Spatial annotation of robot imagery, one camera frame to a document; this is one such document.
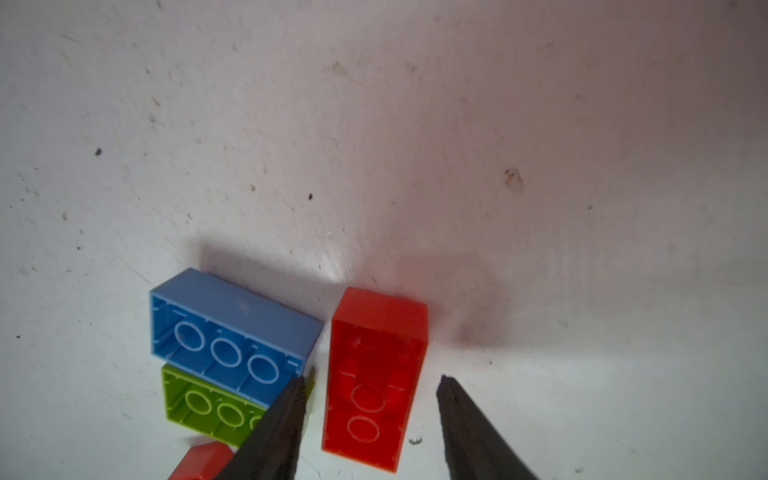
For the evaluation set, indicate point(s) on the red lego brick bottom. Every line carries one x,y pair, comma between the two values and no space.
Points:
203,462

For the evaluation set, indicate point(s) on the green lego brick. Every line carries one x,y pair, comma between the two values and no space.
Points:
208,409

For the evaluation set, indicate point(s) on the red lego brick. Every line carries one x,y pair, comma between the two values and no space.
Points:
377,349
203,462

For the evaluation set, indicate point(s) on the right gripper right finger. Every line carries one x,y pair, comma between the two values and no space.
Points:
474,449

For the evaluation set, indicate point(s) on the blue lego brick lower centre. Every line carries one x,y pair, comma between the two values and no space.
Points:
237,340

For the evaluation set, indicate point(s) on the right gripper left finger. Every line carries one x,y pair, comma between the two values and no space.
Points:
272,449

